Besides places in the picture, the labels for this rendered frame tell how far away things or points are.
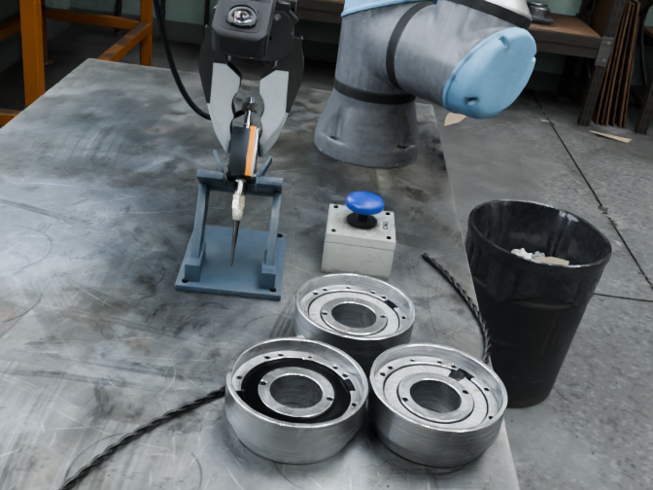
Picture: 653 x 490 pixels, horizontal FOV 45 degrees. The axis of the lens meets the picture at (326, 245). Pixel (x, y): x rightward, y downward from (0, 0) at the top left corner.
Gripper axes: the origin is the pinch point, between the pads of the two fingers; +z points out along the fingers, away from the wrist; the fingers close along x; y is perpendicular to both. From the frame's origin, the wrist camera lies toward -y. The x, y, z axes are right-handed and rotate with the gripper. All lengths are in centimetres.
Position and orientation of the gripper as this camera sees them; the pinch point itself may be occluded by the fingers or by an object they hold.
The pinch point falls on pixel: (245, 144)
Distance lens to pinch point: 77.1
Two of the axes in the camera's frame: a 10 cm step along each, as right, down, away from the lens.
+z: -1.2, 8.7, 4.7
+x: -9.9, -1.1, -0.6
